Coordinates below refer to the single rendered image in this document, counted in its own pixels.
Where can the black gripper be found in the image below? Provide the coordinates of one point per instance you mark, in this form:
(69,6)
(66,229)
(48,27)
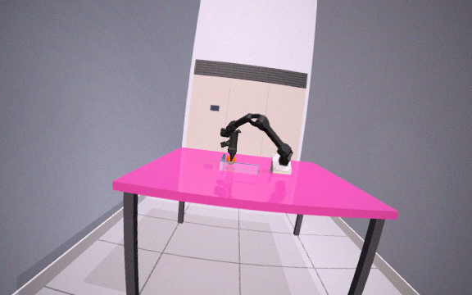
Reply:
(232,150)

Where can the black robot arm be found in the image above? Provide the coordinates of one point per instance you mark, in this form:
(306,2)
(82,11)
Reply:
(262,123)

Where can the clear low corner wall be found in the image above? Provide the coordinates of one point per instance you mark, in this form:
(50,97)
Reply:
(239,168)

